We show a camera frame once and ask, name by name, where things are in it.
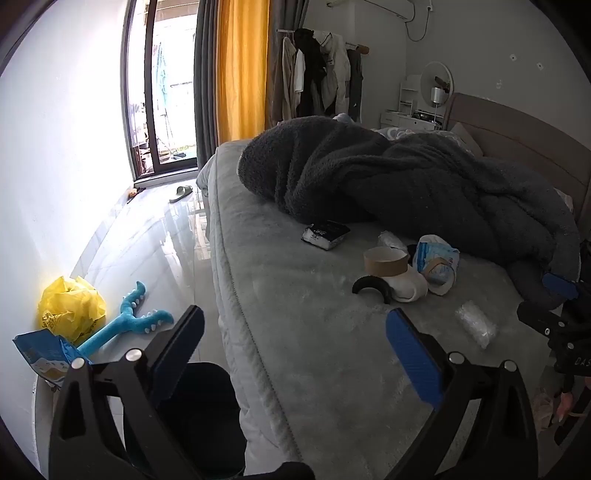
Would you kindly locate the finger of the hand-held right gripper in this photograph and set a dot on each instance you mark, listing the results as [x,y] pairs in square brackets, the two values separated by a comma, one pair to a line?
[538,316]
[559,285]

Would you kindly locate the glass sliding door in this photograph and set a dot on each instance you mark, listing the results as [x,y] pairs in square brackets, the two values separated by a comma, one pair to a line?
[175,92]

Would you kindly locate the white dressing table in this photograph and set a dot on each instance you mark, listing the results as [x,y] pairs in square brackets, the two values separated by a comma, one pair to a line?
[406,119]

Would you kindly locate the person's right hand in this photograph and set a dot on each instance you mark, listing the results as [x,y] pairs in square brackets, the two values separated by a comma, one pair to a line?
[564,406]

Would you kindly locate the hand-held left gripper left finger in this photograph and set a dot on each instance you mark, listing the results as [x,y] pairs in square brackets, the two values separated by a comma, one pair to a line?
[178,353]

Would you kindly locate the white desk organiser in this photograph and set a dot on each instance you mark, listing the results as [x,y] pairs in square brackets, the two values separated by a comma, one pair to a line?
[408,92]

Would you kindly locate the dark grey fleece blanket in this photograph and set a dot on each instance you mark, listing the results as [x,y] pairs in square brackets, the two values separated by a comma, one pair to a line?
[392,175]

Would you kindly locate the white jacket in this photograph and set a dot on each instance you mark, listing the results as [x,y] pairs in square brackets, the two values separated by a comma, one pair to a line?
[337,69]

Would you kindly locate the dark grey trousers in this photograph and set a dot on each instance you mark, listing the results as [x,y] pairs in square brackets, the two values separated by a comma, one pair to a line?
[355,83]

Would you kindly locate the blue snack bag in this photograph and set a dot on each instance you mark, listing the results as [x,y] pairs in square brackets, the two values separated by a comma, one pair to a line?
[41,348]

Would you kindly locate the small tape roll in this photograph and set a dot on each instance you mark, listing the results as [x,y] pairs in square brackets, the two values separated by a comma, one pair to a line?
[442,282]

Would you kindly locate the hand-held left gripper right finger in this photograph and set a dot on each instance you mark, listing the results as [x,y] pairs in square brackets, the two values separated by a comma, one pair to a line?
[413,357]

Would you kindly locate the round mirror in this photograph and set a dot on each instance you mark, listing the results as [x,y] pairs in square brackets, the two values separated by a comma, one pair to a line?
[436,74]

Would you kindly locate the wide grey curtain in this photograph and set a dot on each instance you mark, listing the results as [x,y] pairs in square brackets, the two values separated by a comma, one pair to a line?
[281,18]

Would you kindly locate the yellow plastic bag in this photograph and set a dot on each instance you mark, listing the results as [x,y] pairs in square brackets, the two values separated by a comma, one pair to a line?
[69,304]

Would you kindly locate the blue and white tissue pack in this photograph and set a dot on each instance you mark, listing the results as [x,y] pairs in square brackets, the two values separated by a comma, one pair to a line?
[436,253]

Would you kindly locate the cardboard tape roll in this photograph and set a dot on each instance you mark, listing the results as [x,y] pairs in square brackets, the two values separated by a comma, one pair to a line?
[385,265]

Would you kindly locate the beige bed headboard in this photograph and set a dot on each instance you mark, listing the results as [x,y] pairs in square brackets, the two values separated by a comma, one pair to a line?
[521,134]

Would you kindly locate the bed with grey plush cover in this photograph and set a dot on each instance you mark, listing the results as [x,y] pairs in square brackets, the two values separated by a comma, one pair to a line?
[323,350]

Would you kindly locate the white side table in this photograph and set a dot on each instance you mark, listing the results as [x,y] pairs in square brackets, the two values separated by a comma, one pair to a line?
[41,401]

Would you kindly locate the narrow grey curtain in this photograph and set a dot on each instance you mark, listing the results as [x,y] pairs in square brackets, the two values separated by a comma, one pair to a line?
[205,83]

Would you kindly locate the large clear plastic wrap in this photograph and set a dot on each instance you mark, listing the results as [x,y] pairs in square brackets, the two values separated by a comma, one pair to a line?
[475,324]

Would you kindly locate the black garment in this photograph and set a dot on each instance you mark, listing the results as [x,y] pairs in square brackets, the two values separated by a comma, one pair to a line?
[311,55]

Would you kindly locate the black trash bin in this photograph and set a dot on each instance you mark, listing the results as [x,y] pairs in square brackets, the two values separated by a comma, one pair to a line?
[207,415]

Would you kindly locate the black and white tissue pack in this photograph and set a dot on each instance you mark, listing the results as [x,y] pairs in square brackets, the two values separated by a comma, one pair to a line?
[324,234]

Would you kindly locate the white table lamp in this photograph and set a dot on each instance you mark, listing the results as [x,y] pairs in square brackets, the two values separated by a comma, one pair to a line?
[437,95]

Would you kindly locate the yellow curtain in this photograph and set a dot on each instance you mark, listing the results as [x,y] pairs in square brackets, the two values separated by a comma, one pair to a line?
[242,69]

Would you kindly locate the small brown object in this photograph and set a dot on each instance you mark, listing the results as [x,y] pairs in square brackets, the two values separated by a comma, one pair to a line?
[133,192]

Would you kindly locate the blue toy stick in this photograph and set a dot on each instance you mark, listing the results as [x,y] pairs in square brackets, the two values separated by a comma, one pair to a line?
[124,323]

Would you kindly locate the white tape roll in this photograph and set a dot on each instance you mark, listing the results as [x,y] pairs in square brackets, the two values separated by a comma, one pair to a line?
[411,288]

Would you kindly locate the beige coat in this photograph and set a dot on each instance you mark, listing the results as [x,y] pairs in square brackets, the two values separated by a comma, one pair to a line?
[281,83]

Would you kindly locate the small clear plastic wrap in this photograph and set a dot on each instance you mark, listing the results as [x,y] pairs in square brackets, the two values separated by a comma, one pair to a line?
[390,241]

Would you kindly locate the light blue plush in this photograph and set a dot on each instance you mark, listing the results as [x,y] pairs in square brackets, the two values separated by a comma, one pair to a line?
[342,117]

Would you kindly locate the beige pillow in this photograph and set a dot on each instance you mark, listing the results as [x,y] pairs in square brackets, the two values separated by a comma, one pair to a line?
[466,136]

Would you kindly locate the clothes rack rail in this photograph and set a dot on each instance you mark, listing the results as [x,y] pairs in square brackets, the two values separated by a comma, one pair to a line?
[355,45]

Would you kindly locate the grey slipper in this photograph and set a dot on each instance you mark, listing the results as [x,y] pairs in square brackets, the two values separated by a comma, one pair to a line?
[181,194]

